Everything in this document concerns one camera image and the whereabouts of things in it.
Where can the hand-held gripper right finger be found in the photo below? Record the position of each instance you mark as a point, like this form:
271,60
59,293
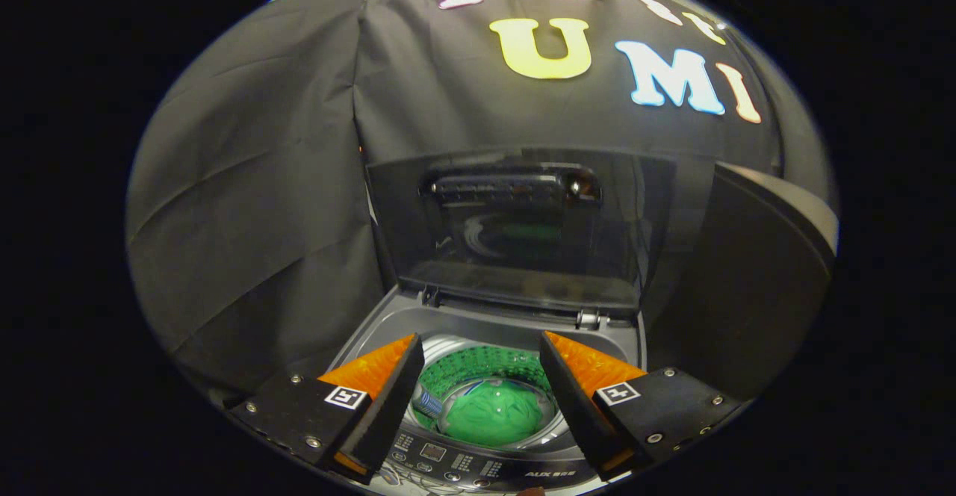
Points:
571,406

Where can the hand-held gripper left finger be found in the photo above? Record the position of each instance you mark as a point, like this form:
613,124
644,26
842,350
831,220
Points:
388,399

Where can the grey washing machine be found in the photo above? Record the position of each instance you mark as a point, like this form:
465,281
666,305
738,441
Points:
388,326

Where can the green polo shirt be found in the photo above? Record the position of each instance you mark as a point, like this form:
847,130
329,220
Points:
493,414

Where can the dark glass washing machine lid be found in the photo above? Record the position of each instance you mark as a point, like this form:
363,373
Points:
515,272

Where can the black backdrop cloth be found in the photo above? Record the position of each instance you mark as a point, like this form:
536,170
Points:
246,205

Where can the beige cabinet with dark frame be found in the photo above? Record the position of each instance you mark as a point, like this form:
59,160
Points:
747,272

